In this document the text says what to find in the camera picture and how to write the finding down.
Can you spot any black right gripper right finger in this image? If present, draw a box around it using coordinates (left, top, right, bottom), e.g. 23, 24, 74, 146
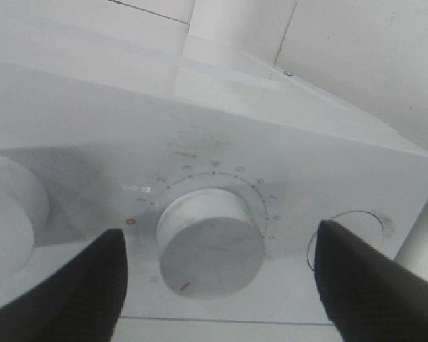
314, 220, 428, 341

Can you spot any white round knob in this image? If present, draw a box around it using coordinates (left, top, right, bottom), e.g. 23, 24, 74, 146
0, 156, 49, 281
156, 188, 265, 300

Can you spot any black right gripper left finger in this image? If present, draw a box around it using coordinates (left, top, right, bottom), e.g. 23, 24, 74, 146
0, 229, 128, 341

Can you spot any round white door button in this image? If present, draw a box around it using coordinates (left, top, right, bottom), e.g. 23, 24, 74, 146
305, 209, 389, 271

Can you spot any white microwave oven body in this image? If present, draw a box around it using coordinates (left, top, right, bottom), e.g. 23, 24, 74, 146
0, 22, 428, 325

